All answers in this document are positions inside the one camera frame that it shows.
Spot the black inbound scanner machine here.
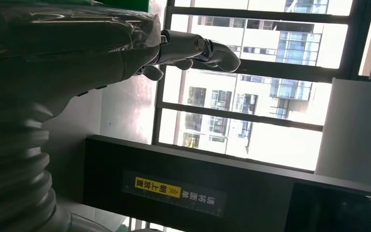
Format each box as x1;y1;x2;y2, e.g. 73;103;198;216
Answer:
83;135;371;232

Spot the green plastic crate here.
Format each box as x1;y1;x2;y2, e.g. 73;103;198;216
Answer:
99;0;149;13

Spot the dark window frame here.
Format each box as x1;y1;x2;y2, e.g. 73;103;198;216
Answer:
152;0;371;175

